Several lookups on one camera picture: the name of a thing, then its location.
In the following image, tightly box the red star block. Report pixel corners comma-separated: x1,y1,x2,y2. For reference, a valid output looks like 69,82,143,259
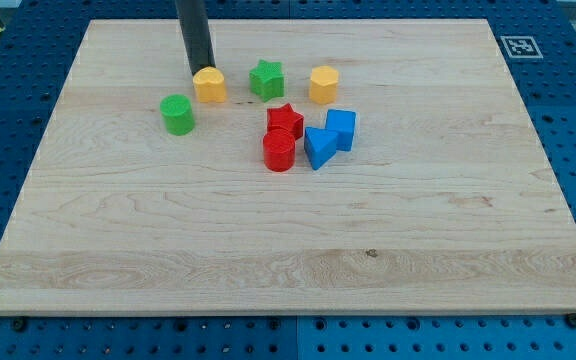
266,103,304,140

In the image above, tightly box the black left board screw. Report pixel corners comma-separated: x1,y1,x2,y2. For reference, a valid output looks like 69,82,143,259
11,317,27,332

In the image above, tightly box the blue triangle block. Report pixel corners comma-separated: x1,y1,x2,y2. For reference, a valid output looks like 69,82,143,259
304,127,338,170

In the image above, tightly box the white fiducial marker tag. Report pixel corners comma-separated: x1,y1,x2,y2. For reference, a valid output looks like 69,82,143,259
500,35,543,59

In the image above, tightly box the yellow hexagon block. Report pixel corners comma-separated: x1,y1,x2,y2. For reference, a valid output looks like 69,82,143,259
309,65,339,105

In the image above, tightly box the black cylindrical robot pointer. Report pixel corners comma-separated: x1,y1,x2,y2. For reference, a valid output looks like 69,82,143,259
175,0,215,75

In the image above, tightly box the black right board screw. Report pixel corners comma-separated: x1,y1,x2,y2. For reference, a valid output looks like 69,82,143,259
564,313,576,329

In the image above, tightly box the red cylinder block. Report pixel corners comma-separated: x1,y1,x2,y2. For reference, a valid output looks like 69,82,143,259
262,129,295,172

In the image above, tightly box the green cylinder block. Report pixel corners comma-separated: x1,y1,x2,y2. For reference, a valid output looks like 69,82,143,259
160,94,195,136

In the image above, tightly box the wooden board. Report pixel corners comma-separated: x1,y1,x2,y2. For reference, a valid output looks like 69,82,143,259
0,19,576,317

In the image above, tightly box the yellow heart block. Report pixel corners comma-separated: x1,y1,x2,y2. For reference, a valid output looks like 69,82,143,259
193,67,227,103

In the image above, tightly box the blue cube block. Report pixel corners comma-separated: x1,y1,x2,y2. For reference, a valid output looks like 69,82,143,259
325,109,357,151

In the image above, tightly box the green star block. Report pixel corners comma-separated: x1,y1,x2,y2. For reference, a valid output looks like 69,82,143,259
249,59,284,102

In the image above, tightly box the black board screw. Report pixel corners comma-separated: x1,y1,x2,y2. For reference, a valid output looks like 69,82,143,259
564,313,576,329
11,317,27,332

